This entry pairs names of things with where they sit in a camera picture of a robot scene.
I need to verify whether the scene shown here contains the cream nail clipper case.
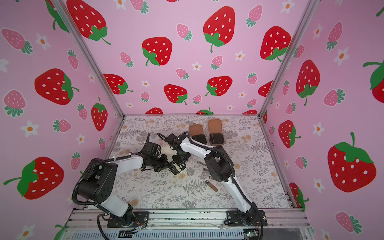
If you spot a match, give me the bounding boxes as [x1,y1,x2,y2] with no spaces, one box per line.
[161,145,187,175]

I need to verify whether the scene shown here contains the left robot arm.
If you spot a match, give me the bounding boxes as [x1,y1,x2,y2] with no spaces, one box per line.
[72,144,171,227]

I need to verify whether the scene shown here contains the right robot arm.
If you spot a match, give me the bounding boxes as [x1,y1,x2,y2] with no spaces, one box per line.
[158,132,263,227]

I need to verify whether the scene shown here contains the light brown nail clipper case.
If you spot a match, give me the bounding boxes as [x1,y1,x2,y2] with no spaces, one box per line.
[189,124,207,145]

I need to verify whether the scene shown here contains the dark brown nail clipper case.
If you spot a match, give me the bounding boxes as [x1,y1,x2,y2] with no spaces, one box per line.
[208,119,225,146]

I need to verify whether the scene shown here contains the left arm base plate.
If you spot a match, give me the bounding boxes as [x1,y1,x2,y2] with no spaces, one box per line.
[107,211,150,228]

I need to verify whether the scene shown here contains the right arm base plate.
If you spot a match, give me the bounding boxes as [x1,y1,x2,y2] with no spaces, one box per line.
[224,210,268,227]

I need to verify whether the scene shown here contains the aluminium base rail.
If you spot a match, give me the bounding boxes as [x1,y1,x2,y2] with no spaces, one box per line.
[64,208,311,230]

